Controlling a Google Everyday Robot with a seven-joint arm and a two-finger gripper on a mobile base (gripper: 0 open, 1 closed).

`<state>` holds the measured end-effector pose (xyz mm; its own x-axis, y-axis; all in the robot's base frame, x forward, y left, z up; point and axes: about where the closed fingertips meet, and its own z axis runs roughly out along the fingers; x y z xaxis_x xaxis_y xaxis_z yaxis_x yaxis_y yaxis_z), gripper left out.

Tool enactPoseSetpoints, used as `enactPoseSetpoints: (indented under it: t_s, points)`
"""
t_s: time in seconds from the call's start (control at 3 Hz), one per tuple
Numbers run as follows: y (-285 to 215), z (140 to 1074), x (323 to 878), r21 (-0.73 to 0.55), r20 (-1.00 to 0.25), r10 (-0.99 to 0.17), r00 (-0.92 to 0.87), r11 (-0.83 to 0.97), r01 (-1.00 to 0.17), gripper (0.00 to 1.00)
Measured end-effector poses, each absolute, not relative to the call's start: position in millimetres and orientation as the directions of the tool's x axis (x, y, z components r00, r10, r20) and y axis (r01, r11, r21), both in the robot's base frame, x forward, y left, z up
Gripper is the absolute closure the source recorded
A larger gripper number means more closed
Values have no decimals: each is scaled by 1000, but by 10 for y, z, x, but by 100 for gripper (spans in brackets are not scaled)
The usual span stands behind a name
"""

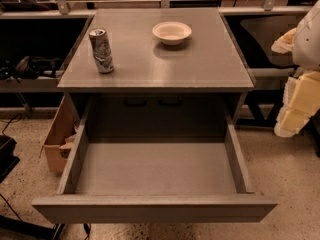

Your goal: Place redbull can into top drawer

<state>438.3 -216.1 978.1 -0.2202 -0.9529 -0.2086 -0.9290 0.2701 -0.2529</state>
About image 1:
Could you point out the black equipment base left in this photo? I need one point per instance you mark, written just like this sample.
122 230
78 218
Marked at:
7 158

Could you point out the silver redbull can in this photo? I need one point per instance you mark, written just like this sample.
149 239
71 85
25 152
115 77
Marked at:
101 50

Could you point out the grey cabinet with top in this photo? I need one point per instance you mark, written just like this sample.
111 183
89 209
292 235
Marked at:
157 92

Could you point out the brown cardboard box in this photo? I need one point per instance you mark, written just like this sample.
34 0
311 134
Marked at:
62 127

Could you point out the open grey top drawer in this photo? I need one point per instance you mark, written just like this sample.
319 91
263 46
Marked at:
155 160

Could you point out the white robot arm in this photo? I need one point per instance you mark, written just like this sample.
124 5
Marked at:
306 45

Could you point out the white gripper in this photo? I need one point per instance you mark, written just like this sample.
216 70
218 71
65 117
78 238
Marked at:
308 42

